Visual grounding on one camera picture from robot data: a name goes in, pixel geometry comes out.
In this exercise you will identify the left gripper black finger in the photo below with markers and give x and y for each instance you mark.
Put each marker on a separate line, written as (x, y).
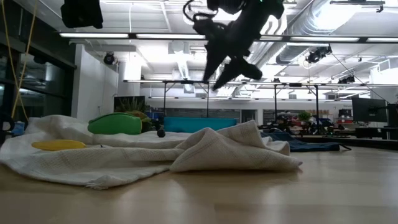
(92, 14)
(71, 14)

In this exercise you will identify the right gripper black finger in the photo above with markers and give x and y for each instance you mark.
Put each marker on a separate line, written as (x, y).
(214, 62)
(248, 70)

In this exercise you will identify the green toy corn cob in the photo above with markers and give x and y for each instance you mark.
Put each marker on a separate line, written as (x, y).
(115, 124)

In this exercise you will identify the thin yellow toy wedge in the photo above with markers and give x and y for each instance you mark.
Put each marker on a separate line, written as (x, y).
(58, 145)

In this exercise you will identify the white plaid dish towel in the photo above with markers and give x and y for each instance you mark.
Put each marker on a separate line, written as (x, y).
(124, 158)

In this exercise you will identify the teal plastic tupperware container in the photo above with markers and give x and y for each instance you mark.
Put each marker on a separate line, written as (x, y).
(199, 125)

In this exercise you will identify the long ceiling light strip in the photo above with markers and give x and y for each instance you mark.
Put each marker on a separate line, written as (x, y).
(171, 36)
(270, 38)
(93, 35)
(325, 39)
(382, 40)

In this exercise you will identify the round black ceiling spotlight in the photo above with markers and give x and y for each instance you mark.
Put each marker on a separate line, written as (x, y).
(109, 58)

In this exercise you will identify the small background potted plant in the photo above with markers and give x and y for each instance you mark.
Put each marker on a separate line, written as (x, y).
(304, 115)

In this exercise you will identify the potted succulent plant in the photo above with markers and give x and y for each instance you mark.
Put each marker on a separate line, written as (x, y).
(136, 115)

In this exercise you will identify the navy blue cloth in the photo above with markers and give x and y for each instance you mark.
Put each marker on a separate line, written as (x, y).
(311, 145)

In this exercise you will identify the small black ceiling fixture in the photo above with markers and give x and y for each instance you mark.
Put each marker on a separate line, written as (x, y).
(346, 80)

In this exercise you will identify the small blue box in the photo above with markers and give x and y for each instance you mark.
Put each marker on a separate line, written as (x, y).
(19, 128)

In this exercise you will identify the black computer monitor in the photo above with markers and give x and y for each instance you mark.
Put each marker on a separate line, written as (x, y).
(369, 109)

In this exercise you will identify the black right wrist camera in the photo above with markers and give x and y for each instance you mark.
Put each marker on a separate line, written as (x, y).
(208, 28)

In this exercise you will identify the black metal scaffold frame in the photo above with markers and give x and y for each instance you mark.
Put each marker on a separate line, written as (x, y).
(164, 93)
(275, 102)

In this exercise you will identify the silver ventilation duct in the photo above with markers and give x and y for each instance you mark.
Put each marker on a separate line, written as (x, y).
(290, 53)

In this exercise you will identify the black ceiling camera cluster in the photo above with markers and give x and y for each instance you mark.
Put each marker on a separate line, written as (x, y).
(317, 55)

